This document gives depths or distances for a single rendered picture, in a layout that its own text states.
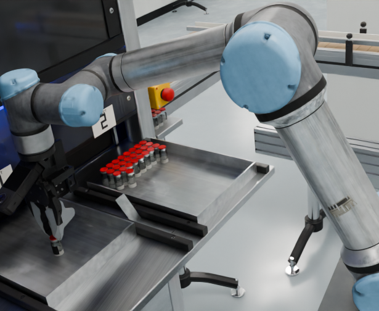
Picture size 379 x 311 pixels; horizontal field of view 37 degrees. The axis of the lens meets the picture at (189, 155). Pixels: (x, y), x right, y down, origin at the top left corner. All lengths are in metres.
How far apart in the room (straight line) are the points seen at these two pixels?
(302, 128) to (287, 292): 1.59
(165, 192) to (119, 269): 0.29
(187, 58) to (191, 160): 0.56
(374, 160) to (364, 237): 1.31
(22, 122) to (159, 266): 0.39
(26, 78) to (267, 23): 0.47
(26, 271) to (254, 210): 1.75
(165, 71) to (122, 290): 0.43
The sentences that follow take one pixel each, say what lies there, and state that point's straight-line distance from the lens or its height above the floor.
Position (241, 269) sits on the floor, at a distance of 2.48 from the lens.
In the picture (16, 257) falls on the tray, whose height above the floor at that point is 0.88.
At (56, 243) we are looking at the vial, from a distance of 1.24.
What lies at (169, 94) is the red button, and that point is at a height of 1.00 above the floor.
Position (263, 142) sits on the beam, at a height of 0.48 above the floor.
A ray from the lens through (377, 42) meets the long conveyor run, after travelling 2.03.
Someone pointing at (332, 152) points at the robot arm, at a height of 1.20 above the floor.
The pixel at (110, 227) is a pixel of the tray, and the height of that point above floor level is 0.88.
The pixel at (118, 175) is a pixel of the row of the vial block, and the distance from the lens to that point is 1.40.
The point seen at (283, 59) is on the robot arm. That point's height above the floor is 1.35.
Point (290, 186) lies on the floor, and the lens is 3.00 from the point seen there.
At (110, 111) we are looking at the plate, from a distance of 1.49.
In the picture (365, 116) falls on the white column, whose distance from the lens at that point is 2.83.
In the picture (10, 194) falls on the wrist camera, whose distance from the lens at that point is 1.12.
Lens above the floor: 1.61
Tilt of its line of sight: 29 degrees down
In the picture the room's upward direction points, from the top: 8 degrees counter-clockwise
